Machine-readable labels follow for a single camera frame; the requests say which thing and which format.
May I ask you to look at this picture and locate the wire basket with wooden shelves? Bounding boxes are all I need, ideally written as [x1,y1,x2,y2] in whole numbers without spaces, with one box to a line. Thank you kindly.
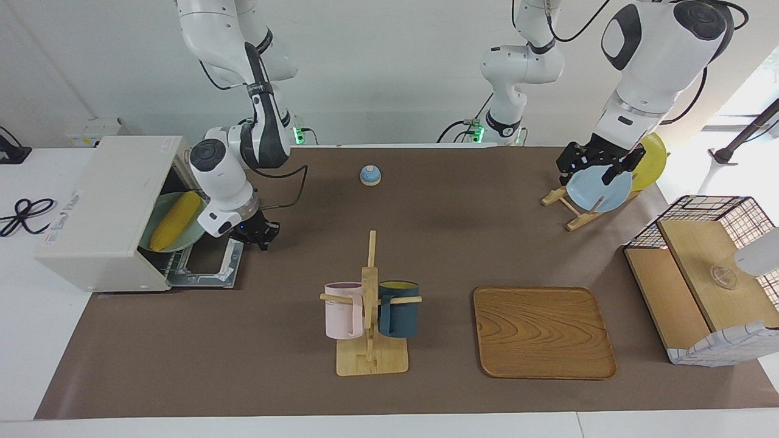
[624,195,779,366]

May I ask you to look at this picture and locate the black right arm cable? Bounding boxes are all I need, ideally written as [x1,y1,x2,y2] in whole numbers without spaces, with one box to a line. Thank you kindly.
[198,58,308,212]

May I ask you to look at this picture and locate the white toaster oven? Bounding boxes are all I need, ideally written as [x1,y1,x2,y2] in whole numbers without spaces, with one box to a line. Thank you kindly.
[35,135,245,293]

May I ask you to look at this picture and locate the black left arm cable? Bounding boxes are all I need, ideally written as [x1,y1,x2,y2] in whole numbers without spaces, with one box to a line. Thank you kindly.
[511,0,749,125]

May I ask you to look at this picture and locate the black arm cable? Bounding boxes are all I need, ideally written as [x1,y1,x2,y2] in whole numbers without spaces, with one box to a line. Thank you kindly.
[198,58,308,212]
[511,0,749,125]

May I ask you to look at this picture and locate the oven glass door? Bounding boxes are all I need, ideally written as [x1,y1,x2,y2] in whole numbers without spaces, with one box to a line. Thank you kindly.
[166,237,245,288]

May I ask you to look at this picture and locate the brown table mat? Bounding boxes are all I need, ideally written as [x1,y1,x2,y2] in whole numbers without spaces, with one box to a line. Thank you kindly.
[35,146,779,420]

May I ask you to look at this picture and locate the yellow plate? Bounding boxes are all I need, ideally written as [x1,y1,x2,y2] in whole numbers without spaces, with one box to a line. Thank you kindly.
[630,133,668,192]

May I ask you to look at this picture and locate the dark blue mug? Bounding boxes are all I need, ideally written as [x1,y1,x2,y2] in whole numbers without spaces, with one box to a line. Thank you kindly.
[377,280,421,339]

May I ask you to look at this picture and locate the wooden box shelf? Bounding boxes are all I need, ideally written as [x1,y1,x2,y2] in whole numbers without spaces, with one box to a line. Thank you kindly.
[666,321,779,367]

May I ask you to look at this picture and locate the light blue plate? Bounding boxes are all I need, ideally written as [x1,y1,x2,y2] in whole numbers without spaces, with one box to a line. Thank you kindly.
[566,165,634,214]

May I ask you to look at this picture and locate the wooden tray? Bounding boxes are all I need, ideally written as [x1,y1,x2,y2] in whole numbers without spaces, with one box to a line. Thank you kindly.
[473,287,617,380]

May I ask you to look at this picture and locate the pink mug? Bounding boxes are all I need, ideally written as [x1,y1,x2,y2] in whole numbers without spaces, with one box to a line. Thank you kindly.
[324,282,365,340]

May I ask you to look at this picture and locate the white power strip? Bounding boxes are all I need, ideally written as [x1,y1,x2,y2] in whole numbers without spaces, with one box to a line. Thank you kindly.
[64,119,122,148]

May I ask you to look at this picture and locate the yellow corn cob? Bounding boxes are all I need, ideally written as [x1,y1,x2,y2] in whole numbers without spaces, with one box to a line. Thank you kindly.
[150,191,203,252]

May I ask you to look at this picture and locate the wooden plate rack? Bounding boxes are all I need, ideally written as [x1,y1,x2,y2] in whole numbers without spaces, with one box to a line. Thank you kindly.
[542,182,643,232]

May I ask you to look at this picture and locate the wooden mug rack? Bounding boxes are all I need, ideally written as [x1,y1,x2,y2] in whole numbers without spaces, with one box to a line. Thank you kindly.
[320,230,423,377]

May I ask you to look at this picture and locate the black clamp object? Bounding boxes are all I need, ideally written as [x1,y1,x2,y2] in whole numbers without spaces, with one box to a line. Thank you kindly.
[0,127,32,165]

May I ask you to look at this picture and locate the black coiled cable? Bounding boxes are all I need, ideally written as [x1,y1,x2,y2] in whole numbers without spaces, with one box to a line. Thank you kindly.
[0,198,57,238]

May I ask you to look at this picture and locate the light green plate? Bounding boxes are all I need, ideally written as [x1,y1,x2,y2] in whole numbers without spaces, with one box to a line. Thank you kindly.
[139,192,208,252]

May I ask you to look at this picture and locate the small clear glass cup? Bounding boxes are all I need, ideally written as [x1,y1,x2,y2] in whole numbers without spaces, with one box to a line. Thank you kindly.
[709,265,739,290]

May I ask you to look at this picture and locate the black tripod stand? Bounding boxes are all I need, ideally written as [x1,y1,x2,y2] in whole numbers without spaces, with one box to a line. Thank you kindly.
[709,97,779,165]

